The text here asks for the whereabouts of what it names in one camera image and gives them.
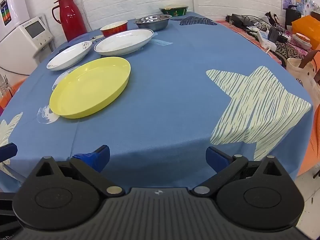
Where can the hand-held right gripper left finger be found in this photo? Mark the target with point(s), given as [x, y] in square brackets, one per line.
[96, 158]

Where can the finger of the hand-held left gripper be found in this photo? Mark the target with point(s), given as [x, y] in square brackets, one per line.
[7, 152]

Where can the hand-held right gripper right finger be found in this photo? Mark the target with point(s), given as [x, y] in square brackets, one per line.
[216, 157]

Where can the yellow plastic plate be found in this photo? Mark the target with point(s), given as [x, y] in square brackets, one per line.
[90, 87]

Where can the white plate with pattern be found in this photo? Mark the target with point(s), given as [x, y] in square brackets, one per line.
[67, 56]

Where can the white oval plate blue rim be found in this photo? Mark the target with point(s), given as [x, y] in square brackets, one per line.
[122, 42]

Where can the red bowl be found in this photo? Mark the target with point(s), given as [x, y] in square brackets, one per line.
[113, 31]

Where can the stainless steel bowl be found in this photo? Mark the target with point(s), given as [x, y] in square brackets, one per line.
[152, 23]

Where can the green patterned bowl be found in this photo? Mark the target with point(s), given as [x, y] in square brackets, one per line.
[175, 12]

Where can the orange plastic basin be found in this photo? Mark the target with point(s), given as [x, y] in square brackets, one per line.
[17, 88]

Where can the clear glass jar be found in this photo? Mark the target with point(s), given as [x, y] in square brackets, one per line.
[6, 87]

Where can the blue printed tablecloth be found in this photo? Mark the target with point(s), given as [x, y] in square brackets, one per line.
[175, 92]

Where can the orange cloth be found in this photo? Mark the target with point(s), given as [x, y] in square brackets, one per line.
[312, 150]

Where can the white machine with screen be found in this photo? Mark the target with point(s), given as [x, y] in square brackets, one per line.
[15, 47]

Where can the beige tote bag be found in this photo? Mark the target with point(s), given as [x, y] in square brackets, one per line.
[300, 75]

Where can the white power strip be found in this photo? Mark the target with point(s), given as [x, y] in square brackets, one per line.
[265, 40]

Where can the zebra pattern cloth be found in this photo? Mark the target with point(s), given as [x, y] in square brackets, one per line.
[290, 52]

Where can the red checkered cloth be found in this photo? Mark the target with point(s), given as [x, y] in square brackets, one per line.
[240, 31]

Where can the black plug adapter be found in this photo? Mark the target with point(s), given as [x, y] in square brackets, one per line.
[274, 35]

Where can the white water purifier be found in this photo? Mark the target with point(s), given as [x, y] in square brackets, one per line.
[12, 12]

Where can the black power brick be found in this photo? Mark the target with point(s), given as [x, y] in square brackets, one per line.
[236, 18]

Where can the red thermos jug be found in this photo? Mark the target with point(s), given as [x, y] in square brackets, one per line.
[71, 17]

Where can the white bowl with food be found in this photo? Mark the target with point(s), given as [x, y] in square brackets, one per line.
[302, 41]

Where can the orange box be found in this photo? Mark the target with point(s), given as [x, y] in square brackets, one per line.
[308, 26]

